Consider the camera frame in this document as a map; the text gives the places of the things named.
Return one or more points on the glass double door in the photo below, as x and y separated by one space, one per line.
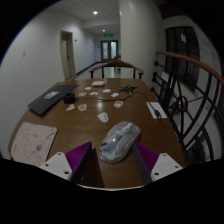
109 50

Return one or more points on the wooden armchair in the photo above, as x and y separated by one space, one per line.
116 64

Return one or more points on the small beige sticker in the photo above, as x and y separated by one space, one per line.
70 107

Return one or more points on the green exit sign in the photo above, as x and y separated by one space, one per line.
109 35

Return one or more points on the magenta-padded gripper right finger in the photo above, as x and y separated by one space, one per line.
165 166

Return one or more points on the white side door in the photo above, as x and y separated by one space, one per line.
65 56

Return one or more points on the closed black laptop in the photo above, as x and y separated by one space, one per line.
50 100

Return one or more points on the dark window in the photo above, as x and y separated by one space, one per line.
181 56

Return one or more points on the small pink sticker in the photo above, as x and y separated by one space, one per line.
82 94

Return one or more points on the white paper sheet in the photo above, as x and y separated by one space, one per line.
153 110

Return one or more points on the round ceiling light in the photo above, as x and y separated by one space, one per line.
95 12
102 30

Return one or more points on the white and orange sticker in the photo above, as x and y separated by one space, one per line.
82 107

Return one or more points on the white wall switch plate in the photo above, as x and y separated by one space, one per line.
24 52

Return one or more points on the transparent computer mouse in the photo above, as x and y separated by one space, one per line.
118 141

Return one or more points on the marble print mouse pad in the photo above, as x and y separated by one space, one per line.
33 143

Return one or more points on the small white sticker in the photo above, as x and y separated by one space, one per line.
94 93
115 95
106 90
88 88

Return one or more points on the black railing with wooden handrail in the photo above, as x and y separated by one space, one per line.
186 59

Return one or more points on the flat white box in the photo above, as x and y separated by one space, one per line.
99 83

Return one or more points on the white and red sticker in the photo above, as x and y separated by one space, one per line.
118 104

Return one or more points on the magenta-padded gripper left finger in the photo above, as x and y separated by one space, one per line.
56 164

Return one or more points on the small black box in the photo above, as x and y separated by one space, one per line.
69 98

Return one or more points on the white and grey sticker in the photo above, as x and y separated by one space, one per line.
103 117

